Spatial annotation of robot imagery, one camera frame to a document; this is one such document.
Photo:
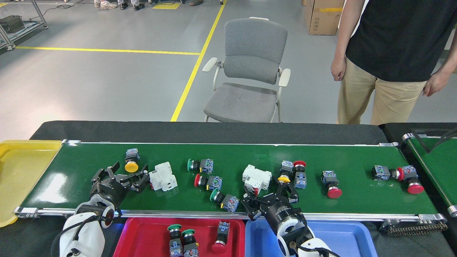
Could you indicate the person's right forearm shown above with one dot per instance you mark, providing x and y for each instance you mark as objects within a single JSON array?
[{"x": 348, "y": 32}]

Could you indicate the person's right hand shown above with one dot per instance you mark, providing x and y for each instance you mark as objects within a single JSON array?
[{"x": 339, "y": 69}]

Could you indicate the black guide bracket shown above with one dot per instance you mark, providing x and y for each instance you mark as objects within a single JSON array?
[{"x": 430, "y": 150}]

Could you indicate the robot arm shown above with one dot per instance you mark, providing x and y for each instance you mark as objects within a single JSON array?
[
  {"x": 85, "y": 235},
  {"x": 292, "y": 228}
]

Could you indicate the grey office chair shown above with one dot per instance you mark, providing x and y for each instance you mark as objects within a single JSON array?
[{"x": 255, "y": 41}]

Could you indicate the green push button switch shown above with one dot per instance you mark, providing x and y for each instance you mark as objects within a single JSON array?
[
  {"x": 230, "y": 202},
  {"x": 190, "y": 248},
  {"x": 175, "y": 246},
  {"x": 206, "y": 166}
]

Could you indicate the red push button switch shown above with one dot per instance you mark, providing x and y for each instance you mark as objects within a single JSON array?
[
  {"x": 223, "y": 228},
  {"x": 381, "y": 173},
  {"x": 415, "y": 188},
  {"x": 300, "y": 180},
  {"x": 214, "y": 183},
  {"x": 334, "y": 193}
]

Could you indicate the red plastic tray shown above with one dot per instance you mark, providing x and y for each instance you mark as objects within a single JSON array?
[{"x": 150, "y": 239}]

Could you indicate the black case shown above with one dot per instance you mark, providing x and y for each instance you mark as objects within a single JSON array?
[{"x": 13, "y": 24}]

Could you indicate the yellow plastic tray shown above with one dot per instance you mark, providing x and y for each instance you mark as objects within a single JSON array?
[{"x": 25, "y": 178}]

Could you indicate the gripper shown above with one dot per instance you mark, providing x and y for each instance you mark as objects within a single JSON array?
[
  {"x": 107, "y": 194},
  {"x": 280, "y": 212}
]

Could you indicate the white circuit breaker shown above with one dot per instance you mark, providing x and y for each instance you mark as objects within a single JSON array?
[
  {"x": 257, "y": 176},
  {"x": 162, "y": 176}
]

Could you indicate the brown cardboard box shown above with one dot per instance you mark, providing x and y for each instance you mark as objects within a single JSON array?
[{"x": 323, "y": 19}]

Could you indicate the person's left forearm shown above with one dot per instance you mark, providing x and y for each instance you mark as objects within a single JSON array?
[{"x": 448, "y": 66}]

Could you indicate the blue plastic tray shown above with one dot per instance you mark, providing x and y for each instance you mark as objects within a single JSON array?
[{"x": 342, "y": 239}]

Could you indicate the long green conveyor belt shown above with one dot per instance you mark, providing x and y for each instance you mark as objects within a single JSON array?
[{"x": 321, "y": 153}]

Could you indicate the short green conveyor belt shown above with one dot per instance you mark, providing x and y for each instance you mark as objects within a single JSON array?
[{"x": 439, "y": 171}]

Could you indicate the metal frame rack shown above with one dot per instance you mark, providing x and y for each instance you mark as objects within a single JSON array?
[{"x": 39, "y": 13}]

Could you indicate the person's left hand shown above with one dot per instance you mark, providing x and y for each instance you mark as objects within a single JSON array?
[{"x": 435, "y": 84}]

